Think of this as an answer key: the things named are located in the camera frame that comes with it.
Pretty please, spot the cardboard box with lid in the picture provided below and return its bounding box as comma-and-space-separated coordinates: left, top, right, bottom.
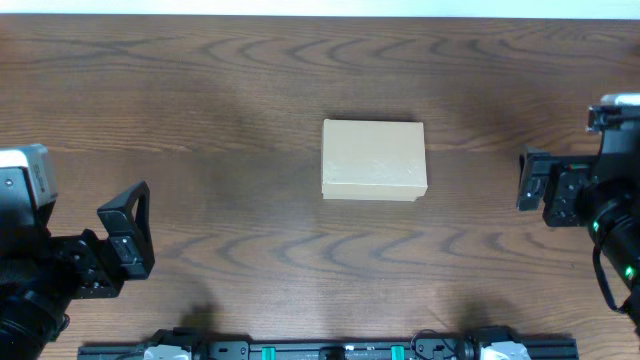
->
321, 119, 428, 202

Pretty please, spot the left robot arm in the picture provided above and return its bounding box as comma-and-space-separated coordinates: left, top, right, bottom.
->
1, 181, 155, 359

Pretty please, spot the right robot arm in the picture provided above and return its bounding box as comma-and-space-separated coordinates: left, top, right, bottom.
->
516, 107, 639, 325

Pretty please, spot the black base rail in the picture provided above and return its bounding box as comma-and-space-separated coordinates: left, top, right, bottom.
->
77, 326, 579, 360

